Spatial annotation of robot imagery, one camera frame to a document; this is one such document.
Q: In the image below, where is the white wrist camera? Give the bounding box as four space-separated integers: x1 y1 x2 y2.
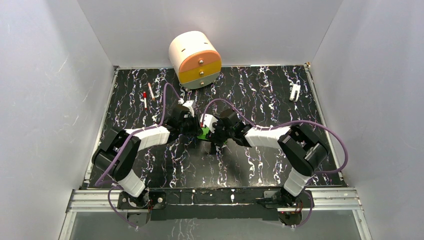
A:
178 98 195 117
200 113 218 132

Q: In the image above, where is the pink marker pen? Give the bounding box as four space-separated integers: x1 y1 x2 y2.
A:
147 82 156 101

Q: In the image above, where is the small white plastic clip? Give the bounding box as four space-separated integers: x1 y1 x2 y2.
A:
289 84 301 102

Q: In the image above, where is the round three-drawer storage cabinet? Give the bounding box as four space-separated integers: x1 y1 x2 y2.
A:
168 31 222 90

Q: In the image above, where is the green paper box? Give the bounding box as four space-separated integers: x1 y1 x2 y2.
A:
197 127 228 146

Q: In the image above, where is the red capped marker pen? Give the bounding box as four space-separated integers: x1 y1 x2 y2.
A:
142 91 147 110

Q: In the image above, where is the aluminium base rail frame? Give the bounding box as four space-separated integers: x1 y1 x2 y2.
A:
59 186 372 240

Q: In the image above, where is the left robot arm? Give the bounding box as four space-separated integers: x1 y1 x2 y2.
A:
91 105 203 208

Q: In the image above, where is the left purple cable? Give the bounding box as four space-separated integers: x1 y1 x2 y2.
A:
94 82 183 229

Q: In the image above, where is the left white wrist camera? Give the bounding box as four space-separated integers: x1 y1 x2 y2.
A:
178 98 195 117

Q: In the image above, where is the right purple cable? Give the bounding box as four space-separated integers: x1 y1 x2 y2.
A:
201 98 349 228

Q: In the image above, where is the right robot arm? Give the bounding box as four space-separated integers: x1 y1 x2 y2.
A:
200 109 330 207

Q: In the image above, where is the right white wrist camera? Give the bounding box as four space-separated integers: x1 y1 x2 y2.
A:
200 113 218 132

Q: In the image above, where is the purple cable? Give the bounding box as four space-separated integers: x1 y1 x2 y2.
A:
201 98 349 228
94 82 183 229

